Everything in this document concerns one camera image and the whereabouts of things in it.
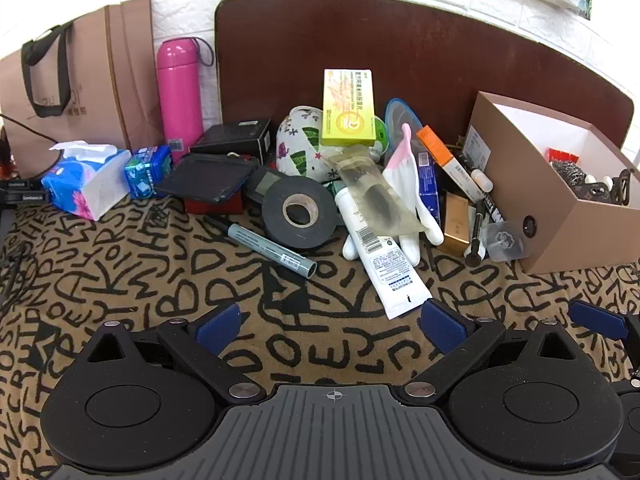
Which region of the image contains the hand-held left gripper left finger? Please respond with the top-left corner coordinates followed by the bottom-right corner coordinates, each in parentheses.
top-left (86, 303), bottom-right (268, 404)

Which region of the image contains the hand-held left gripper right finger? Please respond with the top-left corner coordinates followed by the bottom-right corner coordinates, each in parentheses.
top-left (397, 298), bottom-right (580, 406)

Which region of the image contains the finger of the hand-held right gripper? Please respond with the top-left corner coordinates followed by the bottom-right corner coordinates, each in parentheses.
top-left (567, 299), bottom-right (640, 341)

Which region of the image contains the brown cardboard storage box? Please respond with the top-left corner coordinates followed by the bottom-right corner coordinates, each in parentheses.
top-left (469, 91), bottom-right (640, 275)

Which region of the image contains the white cream tube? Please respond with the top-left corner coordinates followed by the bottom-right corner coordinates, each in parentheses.
top-left (333, 186), bottom-right (434, 321)

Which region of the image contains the grey marker pen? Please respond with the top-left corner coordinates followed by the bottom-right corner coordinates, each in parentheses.
top-left (202, 214), bottom-right (319, 280)

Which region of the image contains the black tape roll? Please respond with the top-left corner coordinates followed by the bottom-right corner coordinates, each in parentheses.
top-left (260, 176), bottom-right (340, 254)

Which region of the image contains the clear bag with brush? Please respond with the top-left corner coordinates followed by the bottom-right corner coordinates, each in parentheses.
top-left (327, 144), bottom-right (429, 237)

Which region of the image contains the black wallet case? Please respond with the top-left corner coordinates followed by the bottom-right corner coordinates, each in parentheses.
top-left (153, 152), bottom-right (260, 205)

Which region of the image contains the tan letter-print cloth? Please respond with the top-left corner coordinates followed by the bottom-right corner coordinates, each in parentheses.
top-left (0, 187), bottom-right (640, 480)

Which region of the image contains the black pen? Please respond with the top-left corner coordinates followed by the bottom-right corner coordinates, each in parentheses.
top-left (464, 200), bottom-right (489, 267)

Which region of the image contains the gold box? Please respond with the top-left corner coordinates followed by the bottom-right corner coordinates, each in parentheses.
top-left (439, 190), bottom-right (474, 257)

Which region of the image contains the clear adhesive hook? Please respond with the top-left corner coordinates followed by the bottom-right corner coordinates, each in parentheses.
top-left (482, 218), bottom-right (526, 261)

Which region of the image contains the red box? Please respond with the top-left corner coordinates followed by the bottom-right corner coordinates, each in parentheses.
top-left (183, 192), bottom-right (245, 216)

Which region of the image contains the black marker with white print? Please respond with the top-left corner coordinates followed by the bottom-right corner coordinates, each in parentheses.
top-left (462, 157), bottom-right (504, 224)

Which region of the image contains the black metal hook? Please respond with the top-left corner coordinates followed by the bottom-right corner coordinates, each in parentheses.
top-left (574, 168), bottom-right (636, 206)

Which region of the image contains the blue slim box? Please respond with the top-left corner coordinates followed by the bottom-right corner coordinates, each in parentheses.
top-left (417, 152), bottom-right (442, 226)

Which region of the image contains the steel wool scrubber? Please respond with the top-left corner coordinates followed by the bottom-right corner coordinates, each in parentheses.
top-left (549, 157), bottom-right (589, 189)

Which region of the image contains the black digital scale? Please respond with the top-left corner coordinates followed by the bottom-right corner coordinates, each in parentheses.
top-left (242, 165), bottom-right (291, 206)

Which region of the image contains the small white bottle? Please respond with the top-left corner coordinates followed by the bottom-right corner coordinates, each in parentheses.
top-left (469, 167), bottom-right (494, 194)

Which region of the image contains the white and pink glove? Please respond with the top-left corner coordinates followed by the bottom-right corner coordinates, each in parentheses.
top-left (342, 123), bottom-right (445, 265)

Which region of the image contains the orange-capped white tube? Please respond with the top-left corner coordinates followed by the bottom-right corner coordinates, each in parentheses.
top-left (415, 125), bottom-right (486, 204)

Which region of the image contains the red packet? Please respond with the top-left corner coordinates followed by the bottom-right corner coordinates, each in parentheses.
top-left (545, 146), bottom-right (581, 165)

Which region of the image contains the small blue-green tissue pack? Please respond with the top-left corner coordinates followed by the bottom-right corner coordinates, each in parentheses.
top-left (123, 145), bottom-right (174, 200)

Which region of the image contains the clear plastic packet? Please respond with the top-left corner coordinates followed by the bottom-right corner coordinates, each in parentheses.
top-left (457, 127), bottom-right (494, 171)

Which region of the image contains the black cardboard box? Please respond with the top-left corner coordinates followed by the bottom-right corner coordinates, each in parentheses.
top-left (189, 119), bottom-right (274, 166)

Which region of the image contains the blue floral tissue pack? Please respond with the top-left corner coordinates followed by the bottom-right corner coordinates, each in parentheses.
top-left (41, 141), bottom-right (132, 221)

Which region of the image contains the white floral bowl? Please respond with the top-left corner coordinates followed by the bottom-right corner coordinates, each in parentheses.
top-left (275, 105), bottom-right (346, 184)

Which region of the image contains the green plastic piece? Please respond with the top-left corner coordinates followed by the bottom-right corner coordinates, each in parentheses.
top-left (372, 115), bottom-right (390, 154)

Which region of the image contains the blue plastic lid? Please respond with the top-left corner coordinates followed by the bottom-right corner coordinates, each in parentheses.
top-left (383, 97), bottom-right (426, 161)

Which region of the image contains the pink thermos bottle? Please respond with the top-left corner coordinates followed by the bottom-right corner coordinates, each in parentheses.
top-left (156, 37), bottom-right (216, 164)

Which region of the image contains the yellow-green medicine box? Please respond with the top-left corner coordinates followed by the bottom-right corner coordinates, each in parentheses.
top-left (321, 68), bottom-right (378, 147)

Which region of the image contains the black device with label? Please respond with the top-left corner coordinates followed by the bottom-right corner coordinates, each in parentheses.
top-left (0, 177), bottom-right (49, 209)

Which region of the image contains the brown paper shopping bag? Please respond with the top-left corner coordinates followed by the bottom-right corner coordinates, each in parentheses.
top-left (0, 0), bottom-right (167, 181)

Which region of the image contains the dark brown wooden board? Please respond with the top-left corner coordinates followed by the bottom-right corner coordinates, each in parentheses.
top-left (214, 0), bottom-right (635, 156)

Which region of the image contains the thin black cable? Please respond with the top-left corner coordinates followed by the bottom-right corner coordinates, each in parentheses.
top-left (0, 114), bottom-right (64, 181)

